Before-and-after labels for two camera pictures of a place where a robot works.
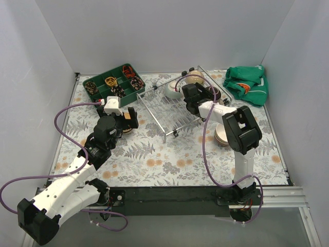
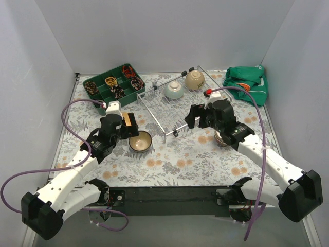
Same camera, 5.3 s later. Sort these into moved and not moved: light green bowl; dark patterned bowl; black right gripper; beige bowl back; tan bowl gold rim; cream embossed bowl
Moved: dark patterned bowl; black right gripper
Not moved: light green bowl; beige bowl back; tan bowl gold rim; cream embossed bowl
